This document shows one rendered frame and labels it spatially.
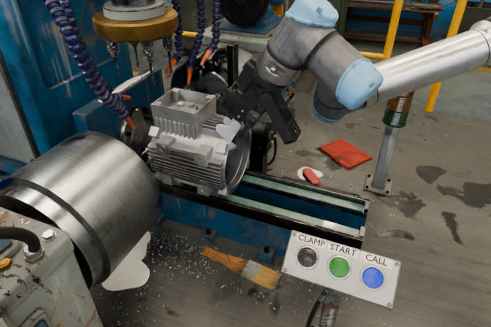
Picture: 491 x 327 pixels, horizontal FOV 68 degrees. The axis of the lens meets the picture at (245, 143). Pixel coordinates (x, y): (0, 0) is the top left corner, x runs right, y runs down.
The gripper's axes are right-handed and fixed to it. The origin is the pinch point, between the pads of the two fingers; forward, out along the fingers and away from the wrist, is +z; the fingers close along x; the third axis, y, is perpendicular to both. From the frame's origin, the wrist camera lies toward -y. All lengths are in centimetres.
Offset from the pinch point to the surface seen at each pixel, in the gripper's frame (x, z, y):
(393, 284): 21.3, -15.7, -31.4
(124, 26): 2.2, -10.2, 31.3
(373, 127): -72, 11, -38
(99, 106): 4.1, 10.8, 30.5
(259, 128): -17.7, 4.6, -2.4
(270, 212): 0.3, 9.0, -16.1
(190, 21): -304, 151, 130
